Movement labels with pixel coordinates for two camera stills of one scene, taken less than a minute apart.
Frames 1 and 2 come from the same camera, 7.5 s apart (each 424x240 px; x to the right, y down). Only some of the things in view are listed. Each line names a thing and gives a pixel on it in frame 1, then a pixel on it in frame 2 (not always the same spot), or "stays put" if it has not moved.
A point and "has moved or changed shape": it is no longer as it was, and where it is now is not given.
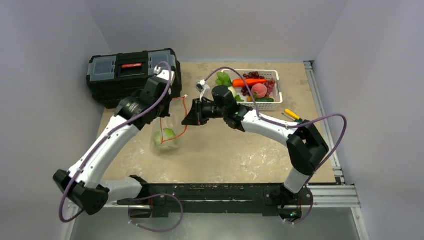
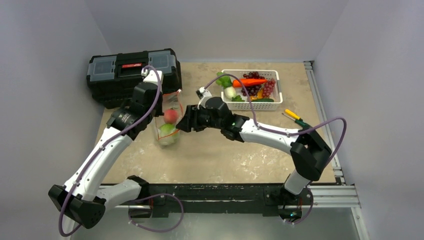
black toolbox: [112, 78] stays put
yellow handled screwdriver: [292, 114] stays put
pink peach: [261, 90] → [170, 116]
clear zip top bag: [168, 133] has moved or changed shape
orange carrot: [239, 82] stays put
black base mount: [218, 200] stays put
